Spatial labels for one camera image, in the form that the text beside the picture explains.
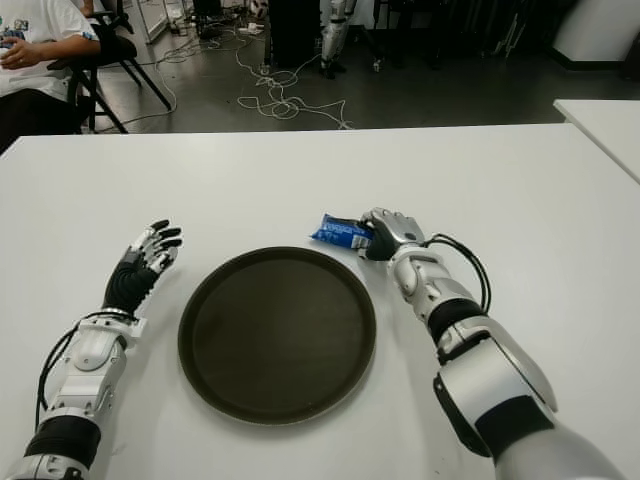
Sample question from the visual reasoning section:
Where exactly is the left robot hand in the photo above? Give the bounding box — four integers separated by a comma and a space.
102, 218, 185, 317

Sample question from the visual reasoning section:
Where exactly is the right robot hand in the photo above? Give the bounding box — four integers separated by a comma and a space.
357, 206, 426, 262

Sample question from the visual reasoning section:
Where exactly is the blue Oreo packet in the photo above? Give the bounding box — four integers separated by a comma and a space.
309, 213, 375, 250

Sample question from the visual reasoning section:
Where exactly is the round dark brown tray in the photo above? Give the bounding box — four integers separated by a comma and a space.
177, 246, 377, 426

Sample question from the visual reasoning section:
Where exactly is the black cabinet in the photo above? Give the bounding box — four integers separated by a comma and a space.
268, 0, 324, 69

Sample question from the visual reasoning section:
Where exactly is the seated person white t-shirt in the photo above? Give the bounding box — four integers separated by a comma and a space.
0, 0, 102, 151

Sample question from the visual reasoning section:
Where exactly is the white side table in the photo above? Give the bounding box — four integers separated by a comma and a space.
552, 98, 640, 184

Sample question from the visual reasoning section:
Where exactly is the black folding chair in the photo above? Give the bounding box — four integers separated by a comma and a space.
44, 0, 172, 135

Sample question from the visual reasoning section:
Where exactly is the white framed panel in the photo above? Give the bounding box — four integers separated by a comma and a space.
137, 0, 171, 44

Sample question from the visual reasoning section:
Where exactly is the white column black base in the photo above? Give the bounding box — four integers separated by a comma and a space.
549, 0, 640, 69

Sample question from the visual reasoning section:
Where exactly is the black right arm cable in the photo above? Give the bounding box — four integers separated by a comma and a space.
423, 233, 492, 314

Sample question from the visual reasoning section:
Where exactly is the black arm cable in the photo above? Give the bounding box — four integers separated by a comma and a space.
423, 233, 492, 314
35, 310, 136, 429

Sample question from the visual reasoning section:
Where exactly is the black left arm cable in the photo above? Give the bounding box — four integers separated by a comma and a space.
35, 310, 136, 429

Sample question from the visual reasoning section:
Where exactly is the tangled white floor cable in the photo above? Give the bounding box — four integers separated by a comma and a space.
235, 24, 355, 131

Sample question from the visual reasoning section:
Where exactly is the silver folding frame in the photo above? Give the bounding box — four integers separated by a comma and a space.
493, 12, 525, 59

